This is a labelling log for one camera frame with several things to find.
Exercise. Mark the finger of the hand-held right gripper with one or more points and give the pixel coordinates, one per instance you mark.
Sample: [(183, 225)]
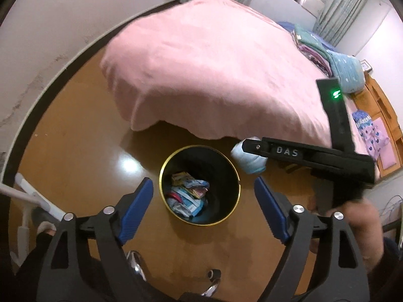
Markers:
[(253, 145)]

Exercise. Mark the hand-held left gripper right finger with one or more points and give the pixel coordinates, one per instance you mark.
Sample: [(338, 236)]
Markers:
[(272, 209)]

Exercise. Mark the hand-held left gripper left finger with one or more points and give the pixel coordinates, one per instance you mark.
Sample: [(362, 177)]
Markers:
[(135, 210)]

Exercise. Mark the red small wrapper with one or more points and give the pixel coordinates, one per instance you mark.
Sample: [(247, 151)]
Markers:
[(174, 196)]

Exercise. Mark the black bin with gold rim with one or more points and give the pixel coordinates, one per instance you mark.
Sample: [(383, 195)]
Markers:
[(220, 176)]

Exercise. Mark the light blue packet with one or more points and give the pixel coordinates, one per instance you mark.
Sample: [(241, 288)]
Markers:
[(185, 209)]

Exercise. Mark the blue white printed wrapper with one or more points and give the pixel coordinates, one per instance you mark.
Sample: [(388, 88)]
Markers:
[(185, 181)]

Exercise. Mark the person's right forearm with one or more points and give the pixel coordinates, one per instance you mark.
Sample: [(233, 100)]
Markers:
[(371, 245)]

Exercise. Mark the person's right hand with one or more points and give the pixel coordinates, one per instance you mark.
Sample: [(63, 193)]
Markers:
[(359, 217)]

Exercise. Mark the chrome chair base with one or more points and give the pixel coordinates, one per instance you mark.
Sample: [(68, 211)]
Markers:
[(137, 262)]

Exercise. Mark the wooden headboard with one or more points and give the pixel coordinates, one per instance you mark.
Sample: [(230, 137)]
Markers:
[(381, 100)]

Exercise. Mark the black chair caster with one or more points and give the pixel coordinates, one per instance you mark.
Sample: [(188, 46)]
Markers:
[(214, 275)]

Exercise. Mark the pink blanket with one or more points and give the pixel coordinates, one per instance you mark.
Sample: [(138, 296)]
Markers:
[(204, 69)]

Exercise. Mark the person's grey socked foot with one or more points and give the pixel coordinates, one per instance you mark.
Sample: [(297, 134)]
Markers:
[(44, 223)]

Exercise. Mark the teal dotted folded blanket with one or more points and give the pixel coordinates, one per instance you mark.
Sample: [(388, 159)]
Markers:
[(346, 69)]

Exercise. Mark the purple patterned folded blanket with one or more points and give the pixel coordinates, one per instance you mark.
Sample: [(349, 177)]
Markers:
[(314, 58)]

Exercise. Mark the green folded blanket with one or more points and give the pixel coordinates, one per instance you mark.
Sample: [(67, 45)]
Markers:
[(311, 41)]

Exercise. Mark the blue bed sheet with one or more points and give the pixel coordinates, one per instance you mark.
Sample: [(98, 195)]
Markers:
[(289, 26)]

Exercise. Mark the white desk leg frame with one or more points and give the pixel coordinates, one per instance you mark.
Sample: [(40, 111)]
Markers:
[(31, 196)]

